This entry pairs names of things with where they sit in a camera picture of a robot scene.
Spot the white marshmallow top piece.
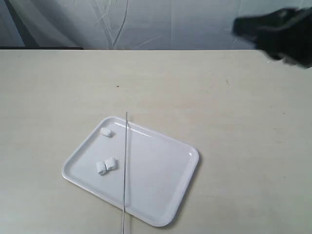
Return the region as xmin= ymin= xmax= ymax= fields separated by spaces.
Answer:
xmin=100 ymin=127 xmax=114 ymax=137

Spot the white marshmallow bottom piece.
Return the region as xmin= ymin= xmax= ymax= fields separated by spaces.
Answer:
xmin=96 ymin=161 xmax=107 ymax=176

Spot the white backdrop cloth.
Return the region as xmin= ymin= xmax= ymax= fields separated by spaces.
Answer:
xmin=0 ymin=0 xmax=312 ymax=50

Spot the white marshmallow piece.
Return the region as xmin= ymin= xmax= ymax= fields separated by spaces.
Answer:
xmin=104 ymin=157 xmax=117 ymax=171
xmin=96 ymin=161 xmax=107 ymax=176
xmin=100 ymin=127 xmax=114 ymax=137

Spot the white plastic tray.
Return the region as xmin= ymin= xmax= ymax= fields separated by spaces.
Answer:
xmin=62 ymin=117 xmax=199 ymax=227

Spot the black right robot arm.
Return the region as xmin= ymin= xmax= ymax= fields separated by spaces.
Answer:
xmin=232 ymin=7 xmax=312 ymax=68

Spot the thin metal skewer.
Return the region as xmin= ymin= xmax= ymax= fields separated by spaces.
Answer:
xmin=121 ymin=111 xmax=128 ymax=234

